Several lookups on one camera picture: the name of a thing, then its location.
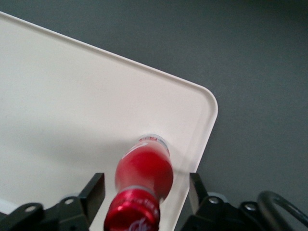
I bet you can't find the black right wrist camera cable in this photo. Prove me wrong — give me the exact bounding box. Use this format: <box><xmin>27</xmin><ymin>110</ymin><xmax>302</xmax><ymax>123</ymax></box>
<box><xmin>257</xmin><ymin>191</ymin><xmax>308</xmax><ymax>226</ymax></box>

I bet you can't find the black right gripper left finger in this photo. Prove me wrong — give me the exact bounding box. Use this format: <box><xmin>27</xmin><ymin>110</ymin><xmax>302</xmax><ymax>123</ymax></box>
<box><xmin>7</xmin><ymin>172</ymin><xmax>106</xmax><ymax>231</ymax></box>

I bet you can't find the beige plastic tray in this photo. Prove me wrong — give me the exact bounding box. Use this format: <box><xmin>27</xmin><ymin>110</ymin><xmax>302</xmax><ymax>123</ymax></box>
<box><xmin>0</xmin><ymin>11</ymin><xmax>218</xmax><ymax>231</ymax></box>

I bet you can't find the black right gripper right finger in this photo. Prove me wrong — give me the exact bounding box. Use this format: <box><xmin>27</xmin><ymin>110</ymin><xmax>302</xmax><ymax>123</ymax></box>
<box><xmin>177</xmin><ymin>172</ymin><xmax>274</xmax><ymax>231</ymax></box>

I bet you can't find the red coke bottle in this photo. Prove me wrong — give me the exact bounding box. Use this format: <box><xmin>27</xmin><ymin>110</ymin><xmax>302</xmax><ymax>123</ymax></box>
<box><xmin>103</xmin><ymin>133</ymin><xmax>174</xmax><ymax>231</ymax></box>

